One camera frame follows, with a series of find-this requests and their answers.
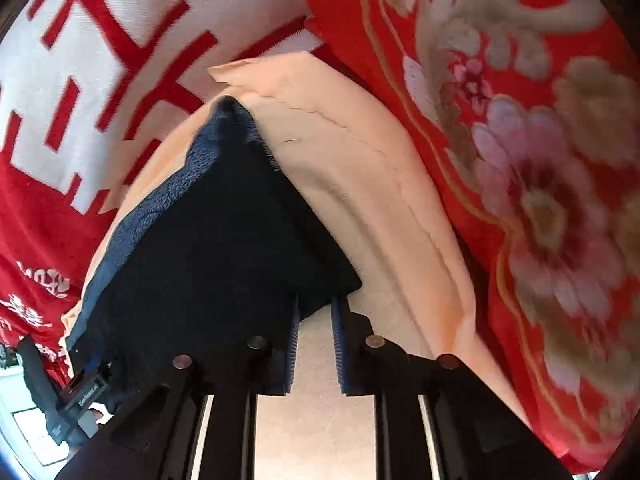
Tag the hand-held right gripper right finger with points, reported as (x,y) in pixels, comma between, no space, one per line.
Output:
(340,350)

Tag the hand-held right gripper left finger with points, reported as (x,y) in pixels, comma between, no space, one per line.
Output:
(293,350)

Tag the black pants with blue waistband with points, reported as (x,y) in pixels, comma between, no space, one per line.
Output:
(225,240)

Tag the cream pillow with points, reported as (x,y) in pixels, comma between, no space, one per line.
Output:
(350,185)

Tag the red floral cushion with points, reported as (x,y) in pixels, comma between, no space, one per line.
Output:
(500,110)

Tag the red blanket with white characters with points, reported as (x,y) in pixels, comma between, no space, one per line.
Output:
(75,60)

